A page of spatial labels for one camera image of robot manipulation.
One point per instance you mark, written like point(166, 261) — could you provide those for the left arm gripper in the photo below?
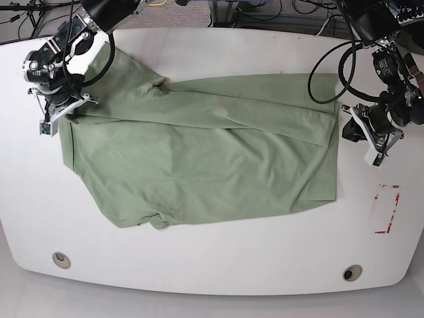
point(373, 125)

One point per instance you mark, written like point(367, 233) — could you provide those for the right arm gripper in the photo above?
point(54, 106)

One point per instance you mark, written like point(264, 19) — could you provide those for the green polo shirt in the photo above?
point(201, 151)

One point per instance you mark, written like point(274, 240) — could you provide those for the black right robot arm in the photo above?
point(47, 69)

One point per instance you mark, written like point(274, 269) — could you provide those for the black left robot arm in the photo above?
point(371, 24)

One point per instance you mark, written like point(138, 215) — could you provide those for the red tape rectangle marker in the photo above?
point(384, 208)

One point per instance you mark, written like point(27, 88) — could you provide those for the black tripod legs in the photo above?
point(27, 20)

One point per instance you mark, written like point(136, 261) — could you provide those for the white power strip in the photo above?
point(407, 16)

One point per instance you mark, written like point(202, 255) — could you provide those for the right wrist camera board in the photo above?
point(45, 129)

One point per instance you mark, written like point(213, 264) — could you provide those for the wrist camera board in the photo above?
point(45, 129)
point(378, 161)

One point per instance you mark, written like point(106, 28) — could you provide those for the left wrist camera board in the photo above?
point(378, 161)

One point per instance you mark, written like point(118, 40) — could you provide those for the right table cable grommet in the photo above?
point(352, 273)

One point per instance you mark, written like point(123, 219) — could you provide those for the table cable grommet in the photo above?
point(61, 260)
point(352, 273)

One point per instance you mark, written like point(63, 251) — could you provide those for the left table cable grommet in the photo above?
point(61, 260)

